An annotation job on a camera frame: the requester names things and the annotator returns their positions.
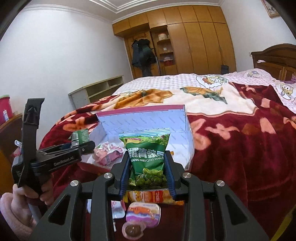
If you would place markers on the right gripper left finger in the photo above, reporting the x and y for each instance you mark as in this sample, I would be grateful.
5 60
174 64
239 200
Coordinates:
84 209

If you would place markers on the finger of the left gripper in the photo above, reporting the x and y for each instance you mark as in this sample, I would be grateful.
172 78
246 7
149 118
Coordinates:
84 148

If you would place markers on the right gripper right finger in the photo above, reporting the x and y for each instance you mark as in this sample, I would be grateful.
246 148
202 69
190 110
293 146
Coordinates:
212 210

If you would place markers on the small green snack bag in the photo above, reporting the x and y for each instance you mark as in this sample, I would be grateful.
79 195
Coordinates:
79 137

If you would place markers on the small peach jelly pouch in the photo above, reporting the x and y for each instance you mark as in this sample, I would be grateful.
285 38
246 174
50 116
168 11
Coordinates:
106 153

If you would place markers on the large peach jelly pouch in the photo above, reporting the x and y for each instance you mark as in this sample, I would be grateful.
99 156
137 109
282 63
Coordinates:
118 211

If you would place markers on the green peas snack bag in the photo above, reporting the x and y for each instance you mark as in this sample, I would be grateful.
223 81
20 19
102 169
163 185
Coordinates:
146 150

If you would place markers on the rice cracker orange pack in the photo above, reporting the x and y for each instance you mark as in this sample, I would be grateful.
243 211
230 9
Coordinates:
161 196

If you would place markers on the purple mint tin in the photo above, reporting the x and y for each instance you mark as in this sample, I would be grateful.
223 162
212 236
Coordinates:
147 213

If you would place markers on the chocolate jelly cup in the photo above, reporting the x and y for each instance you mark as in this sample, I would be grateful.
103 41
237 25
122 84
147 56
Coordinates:
133 230

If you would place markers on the person's left hand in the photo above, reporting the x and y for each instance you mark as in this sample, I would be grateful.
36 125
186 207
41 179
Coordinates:
17 222

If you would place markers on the pink cardboard box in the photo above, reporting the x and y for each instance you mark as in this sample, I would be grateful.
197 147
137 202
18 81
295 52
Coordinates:
151 121

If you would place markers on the wooden side cabinet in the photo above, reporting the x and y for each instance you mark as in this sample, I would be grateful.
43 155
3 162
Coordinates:
10 131

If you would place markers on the low white shelf unit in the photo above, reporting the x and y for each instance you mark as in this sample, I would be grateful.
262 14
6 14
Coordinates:
95 91

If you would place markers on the red plastic container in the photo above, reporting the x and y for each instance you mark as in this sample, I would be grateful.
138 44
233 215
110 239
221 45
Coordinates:
5 109

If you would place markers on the dark hanging coats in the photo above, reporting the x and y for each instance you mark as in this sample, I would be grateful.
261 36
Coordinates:
143 56

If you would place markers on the red pot on shelf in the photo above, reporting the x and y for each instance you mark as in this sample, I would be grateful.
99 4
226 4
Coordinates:
168 61

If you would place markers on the round box on shelf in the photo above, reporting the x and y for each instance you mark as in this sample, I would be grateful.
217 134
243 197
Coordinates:
162 36

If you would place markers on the pink checked cartoon bedsheet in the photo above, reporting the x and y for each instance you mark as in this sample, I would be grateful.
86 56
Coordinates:
219 85

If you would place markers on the wooden wardrobe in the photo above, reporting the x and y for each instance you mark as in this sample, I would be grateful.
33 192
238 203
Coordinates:
199 39

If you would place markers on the black bag by wardrobe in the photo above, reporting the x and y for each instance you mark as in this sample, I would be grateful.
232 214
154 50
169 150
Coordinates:
224 69

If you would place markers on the wooden headboard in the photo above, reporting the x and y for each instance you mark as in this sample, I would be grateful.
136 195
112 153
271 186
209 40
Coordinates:
277 60

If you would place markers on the framed wall picture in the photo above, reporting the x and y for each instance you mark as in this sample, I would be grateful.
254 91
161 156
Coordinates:
272 12

